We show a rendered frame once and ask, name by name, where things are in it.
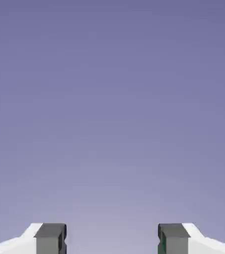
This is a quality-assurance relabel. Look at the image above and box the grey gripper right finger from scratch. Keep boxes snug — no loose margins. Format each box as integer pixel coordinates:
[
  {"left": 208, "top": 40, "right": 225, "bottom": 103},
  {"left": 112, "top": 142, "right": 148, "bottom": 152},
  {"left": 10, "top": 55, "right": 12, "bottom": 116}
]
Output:
[{"left": 157, "top": 222, "right": 225, "bottom": 254}]

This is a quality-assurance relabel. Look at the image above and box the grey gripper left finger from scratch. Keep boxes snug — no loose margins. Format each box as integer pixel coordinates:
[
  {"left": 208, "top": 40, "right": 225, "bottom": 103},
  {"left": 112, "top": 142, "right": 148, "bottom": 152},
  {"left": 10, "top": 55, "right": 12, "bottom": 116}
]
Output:
[{"left": 0, "top": 222, "right": 68, "bottom": 254}]

